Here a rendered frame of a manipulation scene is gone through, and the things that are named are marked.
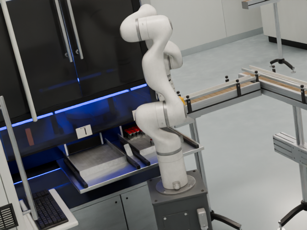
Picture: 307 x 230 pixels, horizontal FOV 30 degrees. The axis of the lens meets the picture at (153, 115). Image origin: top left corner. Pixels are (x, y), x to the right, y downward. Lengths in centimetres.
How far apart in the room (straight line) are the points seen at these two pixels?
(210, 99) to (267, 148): 155
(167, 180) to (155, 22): 72
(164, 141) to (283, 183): 202
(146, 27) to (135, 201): 130
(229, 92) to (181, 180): 112
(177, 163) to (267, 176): 202
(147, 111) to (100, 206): 100
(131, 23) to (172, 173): 70
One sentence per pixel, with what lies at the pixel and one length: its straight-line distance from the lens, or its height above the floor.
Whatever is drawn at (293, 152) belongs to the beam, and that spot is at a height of 50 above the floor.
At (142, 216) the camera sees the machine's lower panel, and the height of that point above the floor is 39.
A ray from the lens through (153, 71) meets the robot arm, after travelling 251.
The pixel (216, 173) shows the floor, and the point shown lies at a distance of 473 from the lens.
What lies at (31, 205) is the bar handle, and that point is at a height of 96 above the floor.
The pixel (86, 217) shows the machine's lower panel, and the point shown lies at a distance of 338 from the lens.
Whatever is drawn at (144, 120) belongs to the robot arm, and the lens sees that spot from 254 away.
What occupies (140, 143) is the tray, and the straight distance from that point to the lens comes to 323.
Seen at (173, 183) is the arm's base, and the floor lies 90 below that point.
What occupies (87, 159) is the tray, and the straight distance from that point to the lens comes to 318.
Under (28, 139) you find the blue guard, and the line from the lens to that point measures 313.
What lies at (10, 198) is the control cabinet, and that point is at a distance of 262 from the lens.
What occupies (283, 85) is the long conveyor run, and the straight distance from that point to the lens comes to 365.
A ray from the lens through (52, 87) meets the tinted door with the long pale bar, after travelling 310.
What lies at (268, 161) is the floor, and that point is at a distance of 481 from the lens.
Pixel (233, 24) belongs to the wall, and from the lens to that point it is 886.
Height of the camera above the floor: 209
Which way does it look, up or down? 19 degrees down
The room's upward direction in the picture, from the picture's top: 11 degrees counter-clockwise
